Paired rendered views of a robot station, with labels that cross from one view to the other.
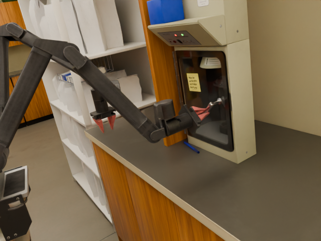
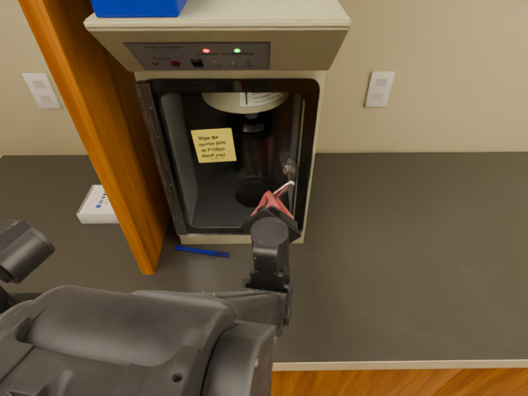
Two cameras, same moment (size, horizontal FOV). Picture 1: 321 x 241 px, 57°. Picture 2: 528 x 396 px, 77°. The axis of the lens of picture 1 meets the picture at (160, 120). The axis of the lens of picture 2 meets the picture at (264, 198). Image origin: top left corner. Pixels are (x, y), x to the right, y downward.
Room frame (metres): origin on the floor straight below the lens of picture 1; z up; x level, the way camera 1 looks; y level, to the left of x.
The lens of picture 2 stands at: (0.85, 0.25, 1.63)
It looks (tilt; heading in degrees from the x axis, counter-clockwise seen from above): 44 degrees down; 299
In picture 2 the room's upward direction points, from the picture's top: straight up
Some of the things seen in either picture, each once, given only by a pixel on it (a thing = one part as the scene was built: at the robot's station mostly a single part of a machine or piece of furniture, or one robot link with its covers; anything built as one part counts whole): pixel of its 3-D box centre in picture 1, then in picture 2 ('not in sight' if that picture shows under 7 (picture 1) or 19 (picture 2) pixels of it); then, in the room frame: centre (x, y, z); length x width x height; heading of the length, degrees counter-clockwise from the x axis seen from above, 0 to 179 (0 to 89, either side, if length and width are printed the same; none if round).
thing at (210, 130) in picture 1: (202, 99); (236, 172); (1.16, -0.19, 1.19); 0.30 x 0.01 x 0.40; 29
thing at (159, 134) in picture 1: (159, 118); (265, 271); (0.99, 0.00, 1.20); 0.12 x 0.09 x 0.11; 108
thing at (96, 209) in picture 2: not in sight; (115, 203); (1.55, -0.13, 0.96); 0.16 x 0.12 x 0.04; 29
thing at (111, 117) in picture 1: (107, 121); not in sight; (1.27, 0.24, 1.14); 0.07 x 0.07 x 0.09; 30
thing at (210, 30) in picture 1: (184, 34); (224, 46); (1.14, -0.14, 1.46); 0.32 x 0.11 x 0.10; 30
